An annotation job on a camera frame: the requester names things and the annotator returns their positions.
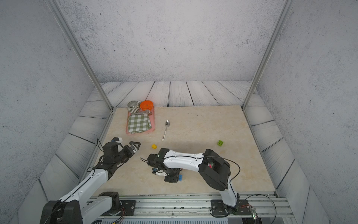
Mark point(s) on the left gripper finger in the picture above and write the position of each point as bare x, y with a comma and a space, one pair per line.
134, 150
135, 144

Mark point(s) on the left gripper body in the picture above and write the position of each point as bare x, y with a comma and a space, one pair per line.
123, 156

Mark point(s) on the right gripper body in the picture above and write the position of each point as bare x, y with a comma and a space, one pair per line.
172, 176

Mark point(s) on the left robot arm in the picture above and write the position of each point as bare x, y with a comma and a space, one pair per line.
74, 208

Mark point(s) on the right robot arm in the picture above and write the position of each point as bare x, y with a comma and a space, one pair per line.
214, 169

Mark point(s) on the green checkered cloth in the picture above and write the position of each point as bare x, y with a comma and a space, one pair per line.
139, 123

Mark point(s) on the pink tray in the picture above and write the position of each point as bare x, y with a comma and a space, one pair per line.
151, 119

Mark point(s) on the metal utensil on tray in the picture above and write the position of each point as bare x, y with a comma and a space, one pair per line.
148, 112

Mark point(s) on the striped grey mug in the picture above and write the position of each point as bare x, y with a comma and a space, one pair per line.
133, 107

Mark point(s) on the orange bowl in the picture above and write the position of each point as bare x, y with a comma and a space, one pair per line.
146, 105

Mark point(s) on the metal spoon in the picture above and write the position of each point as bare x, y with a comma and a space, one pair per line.
167, 124

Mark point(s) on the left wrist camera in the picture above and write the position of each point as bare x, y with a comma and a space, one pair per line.
116, 139

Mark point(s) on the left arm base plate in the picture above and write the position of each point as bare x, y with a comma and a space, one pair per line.
124, 208

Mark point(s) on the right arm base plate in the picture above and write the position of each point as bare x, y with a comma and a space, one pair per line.
219, 209

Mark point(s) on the aluminium front rail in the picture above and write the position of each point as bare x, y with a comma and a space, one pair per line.
192, 206

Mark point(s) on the left aluminium frame post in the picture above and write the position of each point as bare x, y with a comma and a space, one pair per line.
55, 9

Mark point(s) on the aluminium frame post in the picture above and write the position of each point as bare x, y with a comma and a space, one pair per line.
269, 49
55, 9

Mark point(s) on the right aluminium frame post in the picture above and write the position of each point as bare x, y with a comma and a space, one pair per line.
269, 49

